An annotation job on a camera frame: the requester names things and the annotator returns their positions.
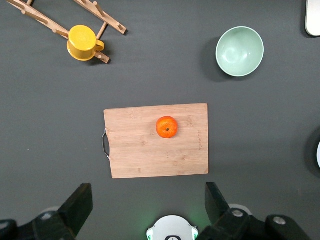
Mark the yellow mug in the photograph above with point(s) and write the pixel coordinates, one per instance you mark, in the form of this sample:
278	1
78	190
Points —
82	40

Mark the wooden peg mug rack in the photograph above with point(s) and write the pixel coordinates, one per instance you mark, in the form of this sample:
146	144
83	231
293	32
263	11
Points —
111	22

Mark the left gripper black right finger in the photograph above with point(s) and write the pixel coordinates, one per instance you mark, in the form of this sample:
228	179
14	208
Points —
217	207

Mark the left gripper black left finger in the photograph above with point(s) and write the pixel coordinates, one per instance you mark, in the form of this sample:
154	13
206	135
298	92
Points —
75	207

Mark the orange mandarin fruit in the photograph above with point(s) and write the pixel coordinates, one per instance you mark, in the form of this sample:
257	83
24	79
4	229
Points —
167	127

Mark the bamboo cutting board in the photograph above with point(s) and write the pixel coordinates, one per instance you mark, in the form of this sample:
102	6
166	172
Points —
150	155

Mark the white round plate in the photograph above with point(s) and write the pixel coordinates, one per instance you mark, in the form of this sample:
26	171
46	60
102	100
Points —
318	155

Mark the beige bear print tray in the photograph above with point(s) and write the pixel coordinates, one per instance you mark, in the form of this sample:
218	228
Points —
313	17

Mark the pale green bowl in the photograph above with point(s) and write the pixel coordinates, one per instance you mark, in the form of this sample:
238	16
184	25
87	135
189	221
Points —
240	51

